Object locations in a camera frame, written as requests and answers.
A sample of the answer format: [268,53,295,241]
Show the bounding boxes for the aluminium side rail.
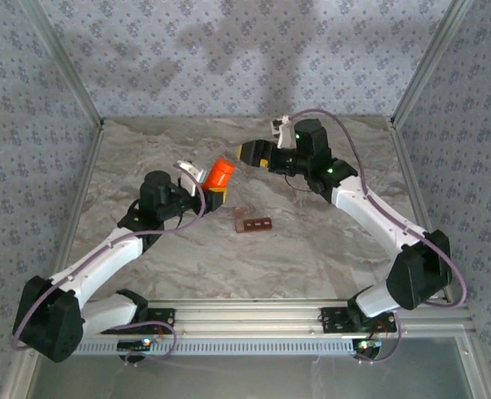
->
[52,122,106,279]
[388,120,456,303]

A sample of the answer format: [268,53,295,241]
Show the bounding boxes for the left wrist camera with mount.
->
[174,160,209,197]

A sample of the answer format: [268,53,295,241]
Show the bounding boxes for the grey slotted cable duct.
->
[40,337,356,357]

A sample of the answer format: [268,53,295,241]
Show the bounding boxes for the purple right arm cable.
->
[286,108,469,367]

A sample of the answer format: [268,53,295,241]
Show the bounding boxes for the grey metal sheet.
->
[24,352,479,399]

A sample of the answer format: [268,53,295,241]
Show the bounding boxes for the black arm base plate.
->
[99,306,176,336]
[320,306,398,334]

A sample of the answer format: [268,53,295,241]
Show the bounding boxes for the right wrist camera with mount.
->
[271,115,299,150]

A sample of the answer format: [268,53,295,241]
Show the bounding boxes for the orange plastic pill bottle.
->
[202,165,230,191]

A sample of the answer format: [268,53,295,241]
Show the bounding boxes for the small lit circuit board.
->
[116,338,153,352]
[351,338,384,354]

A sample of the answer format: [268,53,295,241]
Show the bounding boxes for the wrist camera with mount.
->
[271,115,299,150]
[174,160,209,197]

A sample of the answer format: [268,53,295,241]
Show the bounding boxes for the aluminium frame post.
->
[389,0,475,126]
[456,334,491,399]
[20,0,106,128]
[2,338,42,399]

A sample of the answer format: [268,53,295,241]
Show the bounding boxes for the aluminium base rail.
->
[23,299,475,338]

